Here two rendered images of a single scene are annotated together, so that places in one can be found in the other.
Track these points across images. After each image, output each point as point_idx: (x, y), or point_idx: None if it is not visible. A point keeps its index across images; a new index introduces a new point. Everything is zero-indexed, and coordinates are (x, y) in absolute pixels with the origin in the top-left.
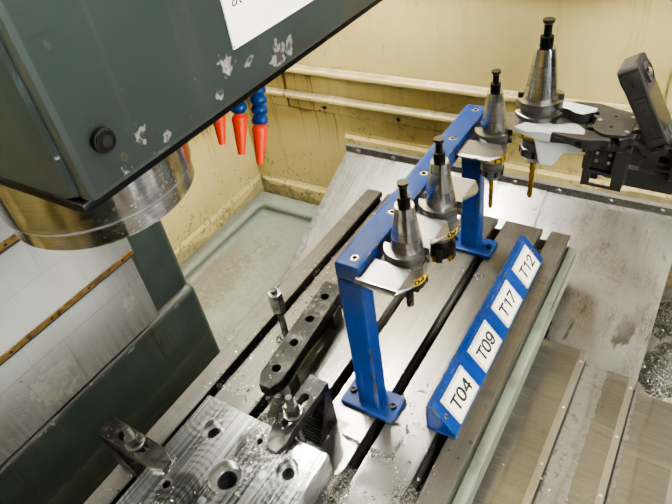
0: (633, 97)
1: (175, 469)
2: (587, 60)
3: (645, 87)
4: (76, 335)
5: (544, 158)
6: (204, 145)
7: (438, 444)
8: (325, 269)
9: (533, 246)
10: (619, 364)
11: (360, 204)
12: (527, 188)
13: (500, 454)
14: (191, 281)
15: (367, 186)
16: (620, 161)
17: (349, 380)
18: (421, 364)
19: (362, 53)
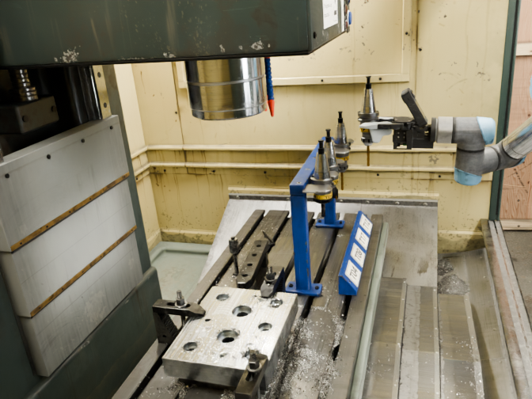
0: (409, 104)
1: (210, 314)
2: None
3: (413, 99)
4: (108, 275)
5: (375, 138)
6: None
7: (346, 304)
8: (246, 245)
9: None
10: (425, 283)
11: (254, 216)
12: (349, 203)
13: (377, 321)
14: None
15: (248, 216)
16: (409, 134)
17: (285, 284)
18: (324, 272)
19: (241, 133)
